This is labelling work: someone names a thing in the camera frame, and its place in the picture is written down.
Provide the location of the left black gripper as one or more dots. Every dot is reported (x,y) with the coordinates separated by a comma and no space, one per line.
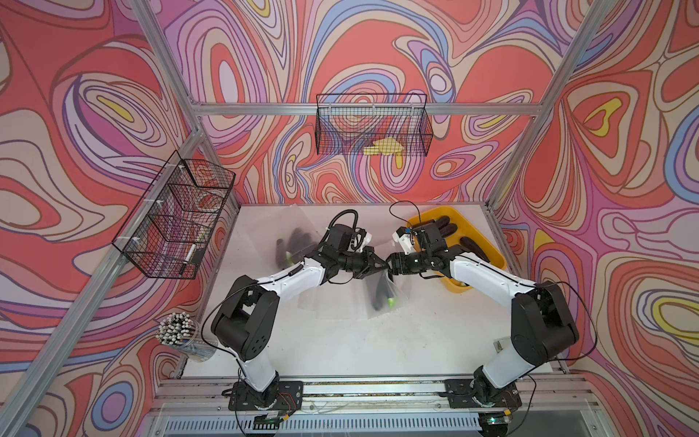
(368,257)

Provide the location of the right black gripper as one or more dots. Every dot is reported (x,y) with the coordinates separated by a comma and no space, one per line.
(399,258)

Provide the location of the clear zip-top bag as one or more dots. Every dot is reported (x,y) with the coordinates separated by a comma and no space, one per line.
(278,236)
(369,283)

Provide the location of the dark purple eggplant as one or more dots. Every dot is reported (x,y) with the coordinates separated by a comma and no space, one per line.
(281,254)

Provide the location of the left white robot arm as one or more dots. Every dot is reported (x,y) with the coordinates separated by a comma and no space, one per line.
(244,320)

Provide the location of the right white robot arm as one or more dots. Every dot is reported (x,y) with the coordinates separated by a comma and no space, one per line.
(541,322)

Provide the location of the eggplant in tray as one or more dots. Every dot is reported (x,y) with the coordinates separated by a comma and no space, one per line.
(442,222)
(470,245)

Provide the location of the yellow item in basket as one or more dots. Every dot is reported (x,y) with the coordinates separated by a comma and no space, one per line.
(384,147)

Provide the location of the clear cup of sticks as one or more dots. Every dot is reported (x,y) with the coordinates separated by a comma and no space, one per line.
(181,332)

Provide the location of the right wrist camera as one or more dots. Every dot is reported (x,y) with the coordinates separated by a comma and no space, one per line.
(404,237)

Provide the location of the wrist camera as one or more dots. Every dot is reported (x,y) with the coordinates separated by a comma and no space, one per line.
(404,237)
(360,239)

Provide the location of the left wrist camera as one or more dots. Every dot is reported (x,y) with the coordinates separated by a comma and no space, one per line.
(360,239)

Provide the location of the back black wire basket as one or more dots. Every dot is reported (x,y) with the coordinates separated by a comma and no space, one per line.
(348,122)

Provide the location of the black wire basket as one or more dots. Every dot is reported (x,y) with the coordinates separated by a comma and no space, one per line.
(169,239)
(348,122)

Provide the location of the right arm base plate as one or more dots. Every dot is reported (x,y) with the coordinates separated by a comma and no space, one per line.
(469,393)

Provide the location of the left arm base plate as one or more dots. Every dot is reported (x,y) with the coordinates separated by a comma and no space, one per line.
(282,396)

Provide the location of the left black wire basket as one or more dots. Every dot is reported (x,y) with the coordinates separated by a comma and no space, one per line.
(169,239)

